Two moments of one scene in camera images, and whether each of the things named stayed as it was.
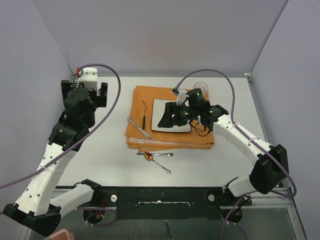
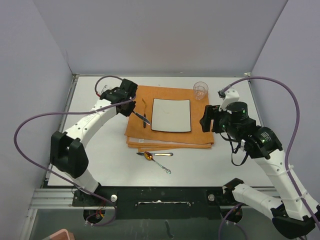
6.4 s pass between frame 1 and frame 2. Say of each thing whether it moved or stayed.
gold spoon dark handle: stayed
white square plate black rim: stayed
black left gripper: moved
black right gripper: moved
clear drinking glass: stayed
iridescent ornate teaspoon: stayed
